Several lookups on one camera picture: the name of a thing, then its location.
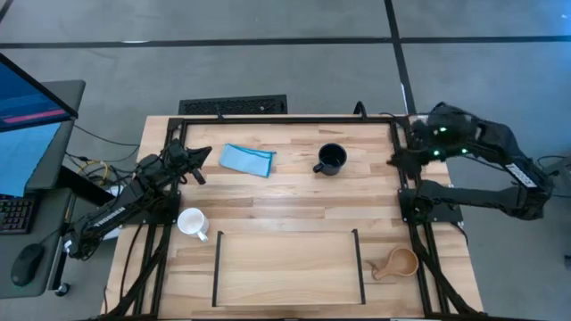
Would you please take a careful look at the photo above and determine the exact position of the black backlit keyboard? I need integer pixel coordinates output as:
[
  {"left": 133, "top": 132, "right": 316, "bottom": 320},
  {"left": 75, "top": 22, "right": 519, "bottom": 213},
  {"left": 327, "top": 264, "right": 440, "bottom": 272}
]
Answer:
[{"left": 0, "top": 193, "right": 37, "bottom": 236}]

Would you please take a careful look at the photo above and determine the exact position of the yellow cable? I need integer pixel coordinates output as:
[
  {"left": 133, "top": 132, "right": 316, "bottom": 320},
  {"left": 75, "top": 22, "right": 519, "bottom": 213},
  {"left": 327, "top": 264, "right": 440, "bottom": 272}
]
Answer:
[{"left": 76, "top": 159, "right": 111, "bottom": 186}]

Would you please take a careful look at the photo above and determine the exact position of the grey monitor light blue screen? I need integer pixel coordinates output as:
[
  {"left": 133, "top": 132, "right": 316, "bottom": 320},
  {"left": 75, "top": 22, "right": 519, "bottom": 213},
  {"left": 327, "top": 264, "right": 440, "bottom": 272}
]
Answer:
[{"left": 0, "top": 79, "right": 87, "bottom": 198}]

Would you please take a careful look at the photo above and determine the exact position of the black monitor blue screen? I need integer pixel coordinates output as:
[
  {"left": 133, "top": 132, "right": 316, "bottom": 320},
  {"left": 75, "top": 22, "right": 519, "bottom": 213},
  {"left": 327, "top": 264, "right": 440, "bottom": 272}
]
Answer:
[{"left": 0, "top": 52, "right": 80, "bottom": 134}]

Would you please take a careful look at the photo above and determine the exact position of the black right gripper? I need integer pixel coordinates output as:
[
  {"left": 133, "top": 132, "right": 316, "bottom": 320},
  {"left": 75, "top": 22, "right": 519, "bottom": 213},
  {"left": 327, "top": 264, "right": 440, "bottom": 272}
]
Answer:
[{"left": 385, "top": 113, "right": 450, "bottom": 178}]

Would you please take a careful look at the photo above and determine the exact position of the dark blue mug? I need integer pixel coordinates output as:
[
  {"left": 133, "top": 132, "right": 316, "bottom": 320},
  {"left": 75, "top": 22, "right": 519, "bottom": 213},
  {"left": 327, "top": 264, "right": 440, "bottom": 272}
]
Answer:
[{"left": 311, "top": 142, "right": 349, "bottom": 177}]

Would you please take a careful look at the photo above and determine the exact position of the black computer mouse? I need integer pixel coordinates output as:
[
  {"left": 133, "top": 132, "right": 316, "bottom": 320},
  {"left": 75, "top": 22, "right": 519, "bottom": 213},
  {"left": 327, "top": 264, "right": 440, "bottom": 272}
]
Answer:
[{"left": 9, "top": 243, "right": 46, "bottom": 288}]

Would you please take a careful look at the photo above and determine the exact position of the black keyboard at top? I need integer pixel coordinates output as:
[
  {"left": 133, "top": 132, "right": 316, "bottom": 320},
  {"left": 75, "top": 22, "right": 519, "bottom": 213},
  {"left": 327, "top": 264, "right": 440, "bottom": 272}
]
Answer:
[{"left": 178, "top": 94, "right": 289, "bottom": 116}]

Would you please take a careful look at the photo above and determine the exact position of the white mug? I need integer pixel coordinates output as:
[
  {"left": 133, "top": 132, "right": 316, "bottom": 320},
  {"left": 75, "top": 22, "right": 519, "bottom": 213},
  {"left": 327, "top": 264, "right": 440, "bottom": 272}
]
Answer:
[{"left": 177, "top": 207, "right": 211, "bottom": 243}]

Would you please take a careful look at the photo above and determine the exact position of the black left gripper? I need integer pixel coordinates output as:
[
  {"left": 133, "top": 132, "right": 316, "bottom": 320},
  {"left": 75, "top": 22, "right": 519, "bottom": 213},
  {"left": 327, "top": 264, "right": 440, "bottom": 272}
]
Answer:
[{"left": 161, "top": 138, "right": 213, "bottom": 186}]

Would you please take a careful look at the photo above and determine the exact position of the wooden cup with handle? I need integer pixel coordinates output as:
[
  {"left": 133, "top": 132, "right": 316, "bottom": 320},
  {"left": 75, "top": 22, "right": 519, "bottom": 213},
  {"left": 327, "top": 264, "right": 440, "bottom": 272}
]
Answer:
[{"left": 366, "top": 246, "right": 420, "bottom": 282}]

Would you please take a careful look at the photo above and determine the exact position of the light blue folded cloth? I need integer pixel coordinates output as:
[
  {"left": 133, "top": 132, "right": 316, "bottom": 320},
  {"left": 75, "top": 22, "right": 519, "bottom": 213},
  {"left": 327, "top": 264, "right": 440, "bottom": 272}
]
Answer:
[{"left": 218, "top": 143, "right": 277, "bottom": 179}]

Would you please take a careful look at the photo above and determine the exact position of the grey desk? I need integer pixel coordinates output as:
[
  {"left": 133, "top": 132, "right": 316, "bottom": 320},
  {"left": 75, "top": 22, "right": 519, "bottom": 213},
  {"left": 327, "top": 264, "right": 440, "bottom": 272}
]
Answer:
[{"left": 0, "top": 186, "right": 75, "bottom": 300}]

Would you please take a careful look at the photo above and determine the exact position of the black aluminium table frame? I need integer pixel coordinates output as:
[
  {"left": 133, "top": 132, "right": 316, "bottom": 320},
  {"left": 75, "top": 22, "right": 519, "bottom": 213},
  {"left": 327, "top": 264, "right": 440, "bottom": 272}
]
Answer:
[{"left": 100, "top": 113, "right": 481, "bottom": 321}]

